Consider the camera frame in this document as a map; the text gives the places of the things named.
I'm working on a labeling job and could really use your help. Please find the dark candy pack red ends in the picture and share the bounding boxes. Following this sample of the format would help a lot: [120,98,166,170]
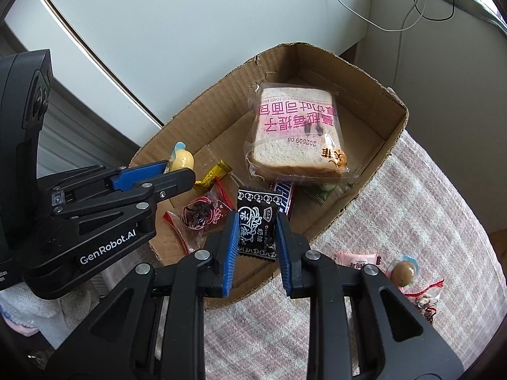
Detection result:
[402,279,445,321]

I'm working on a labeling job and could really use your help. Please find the chocolate bar blue white label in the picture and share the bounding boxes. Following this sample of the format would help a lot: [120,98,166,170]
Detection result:
[269,180,296,222]

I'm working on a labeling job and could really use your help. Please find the white knit cloth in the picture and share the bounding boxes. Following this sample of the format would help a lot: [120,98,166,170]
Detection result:
[0,283,101,349]

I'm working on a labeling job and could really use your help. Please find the pink checked tablecloth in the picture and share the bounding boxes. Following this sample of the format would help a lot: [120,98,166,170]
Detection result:
[91,129,504,380]

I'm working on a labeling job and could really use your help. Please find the brown ball candy clear wrapper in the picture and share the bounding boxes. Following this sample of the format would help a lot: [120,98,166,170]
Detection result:
[386,255,418,288]

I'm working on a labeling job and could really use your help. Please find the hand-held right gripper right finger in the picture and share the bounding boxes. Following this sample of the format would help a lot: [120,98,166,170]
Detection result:
[275,213,464,380]

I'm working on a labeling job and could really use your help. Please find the light green snack packet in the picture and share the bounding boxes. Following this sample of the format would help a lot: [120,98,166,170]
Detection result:
[303,182,345,206]

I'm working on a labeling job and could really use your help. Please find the brown cardboard box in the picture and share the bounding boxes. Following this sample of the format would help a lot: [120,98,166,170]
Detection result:
[129,41,409,311]

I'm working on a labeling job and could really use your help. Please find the sliced bread packet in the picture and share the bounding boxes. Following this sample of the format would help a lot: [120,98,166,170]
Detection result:
[243,83,353,191]

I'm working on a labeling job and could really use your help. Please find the black and white snack packet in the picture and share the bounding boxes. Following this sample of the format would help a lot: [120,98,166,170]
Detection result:
[237,187,283,262]

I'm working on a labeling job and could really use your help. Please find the pink candy packet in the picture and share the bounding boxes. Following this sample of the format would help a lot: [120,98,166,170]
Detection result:
[336,250,382,274]

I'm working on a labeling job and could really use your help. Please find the white cable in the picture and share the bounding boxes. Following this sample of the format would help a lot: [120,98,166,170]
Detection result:
[320,0,427,88]

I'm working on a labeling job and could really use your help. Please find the red plum candy pack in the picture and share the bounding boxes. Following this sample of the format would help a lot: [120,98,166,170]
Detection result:
[163,178,236,254]

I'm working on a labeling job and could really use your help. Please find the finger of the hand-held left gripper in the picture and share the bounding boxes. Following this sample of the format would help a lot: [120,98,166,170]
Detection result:
[53,168,196,224]
[37,160,171,206]

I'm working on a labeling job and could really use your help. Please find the small jelly cup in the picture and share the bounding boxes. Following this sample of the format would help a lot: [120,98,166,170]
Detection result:
[165,142,196,173]

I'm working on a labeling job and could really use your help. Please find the white cabinet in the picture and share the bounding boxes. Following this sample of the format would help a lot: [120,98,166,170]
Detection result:
[0,0,373,159]

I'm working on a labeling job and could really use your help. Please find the white slatted panel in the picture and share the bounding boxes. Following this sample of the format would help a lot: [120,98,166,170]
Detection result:
[37,81,163,179]

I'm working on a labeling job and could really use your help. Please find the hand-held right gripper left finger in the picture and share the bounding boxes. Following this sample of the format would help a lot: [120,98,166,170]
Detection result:
[48,211,240,380]

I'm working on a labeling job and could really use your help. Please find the yellow candy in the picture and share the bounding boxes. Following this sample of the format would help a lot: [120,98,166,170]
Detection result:
[193,159,232,194]

